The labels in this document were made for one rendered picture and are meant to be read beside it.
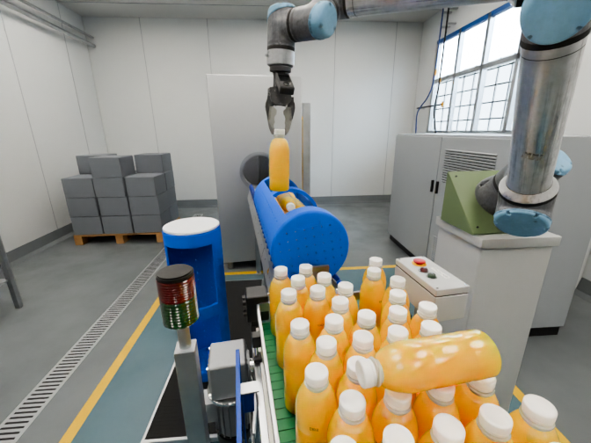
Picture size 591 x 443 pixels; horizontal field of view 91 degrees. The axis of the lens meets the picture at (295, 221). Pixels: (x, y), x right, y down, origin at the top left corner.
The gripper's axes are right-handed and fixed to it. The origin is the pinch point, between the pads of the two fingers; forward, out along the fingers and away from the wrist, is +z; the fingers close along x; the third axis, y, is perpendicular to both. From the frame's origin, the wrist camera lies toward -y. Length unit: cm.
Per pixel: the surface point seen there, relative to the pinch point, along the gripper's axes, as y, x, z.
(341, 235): -14.1, -21.0, 34.0
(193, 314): -58, 24, 30
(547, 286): 34, -199, 98
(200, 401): -59, 24, 50
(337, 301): -50, -7, 36
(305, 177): 128, -43, 40
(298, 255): -14.3, -5.7, 41.0
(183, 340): -57, 26, 36
